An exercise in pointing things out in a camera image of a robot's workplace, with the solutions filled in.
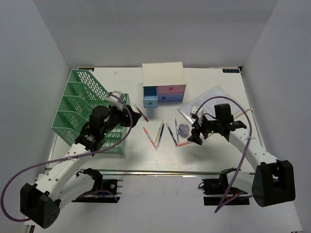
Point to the clear document folder with papers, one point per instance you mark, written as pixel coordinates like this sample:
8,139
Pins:
185,109

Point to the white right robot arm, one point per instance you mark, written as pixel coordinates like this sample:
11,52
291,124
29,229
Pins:
273,180

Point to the purple gel pen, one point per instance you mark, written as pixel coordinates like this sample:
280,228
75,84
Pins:
171,133

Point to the purple-blue wide drawer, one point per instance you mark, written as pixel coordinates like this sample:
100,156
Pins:
175,97

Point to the cream drawer cabinet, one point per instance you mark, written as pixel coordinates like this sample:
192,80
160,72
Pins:
162,74

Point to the light blue drawer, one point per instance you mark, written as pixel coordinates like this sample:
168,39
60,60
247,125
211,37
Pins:
150,97

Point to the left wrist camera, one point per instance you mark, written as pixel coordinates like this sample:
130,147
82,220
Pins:
114,99

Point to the light blue pen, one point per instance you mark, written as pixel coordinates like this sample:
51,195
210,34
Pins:
176,130

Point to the green file organizer rack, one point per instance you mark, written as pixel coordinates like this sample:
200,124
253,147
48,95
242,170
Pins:
82,93

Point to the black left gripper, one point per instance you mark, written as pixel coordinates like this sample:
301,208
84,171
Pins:
126,120

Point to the pink drawer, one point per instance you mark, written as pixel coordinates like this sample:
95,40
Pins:
171,89

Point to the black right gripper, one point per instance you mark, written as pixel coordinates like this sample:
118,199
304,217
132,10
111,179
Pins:
195,136

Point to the red gel pen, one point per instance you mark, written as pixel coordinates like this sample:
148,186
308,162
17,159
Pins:
142,114

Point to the yellow highlighter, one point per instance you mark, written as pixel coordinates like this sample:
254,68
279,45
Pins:
159,130

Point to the aluminium table edge rail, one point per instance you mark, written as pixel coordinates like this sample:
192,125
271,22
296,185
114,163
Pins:
155,172

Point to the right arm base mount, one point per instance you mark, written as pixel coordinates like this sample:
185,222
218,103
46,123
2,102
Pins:
214,188

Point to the pink highlighter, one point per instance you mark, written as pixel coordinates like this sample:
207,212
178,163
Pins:
149,137

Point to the orange highlighter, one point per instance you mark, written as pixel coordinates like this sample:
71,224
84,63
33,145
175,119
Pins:
183,144

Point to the dark blue pen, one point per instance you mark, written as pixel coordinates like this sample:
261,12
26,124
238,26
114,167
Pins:
160,135

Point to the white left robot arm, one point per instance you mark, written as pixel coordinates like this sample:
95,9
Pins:
42,201

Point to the clear paperclip container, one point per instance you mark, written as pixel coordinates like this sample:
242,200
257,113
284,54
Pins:
183,129

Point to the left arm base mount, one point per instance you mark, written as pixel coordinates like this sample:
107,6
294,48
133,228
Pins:
105,190

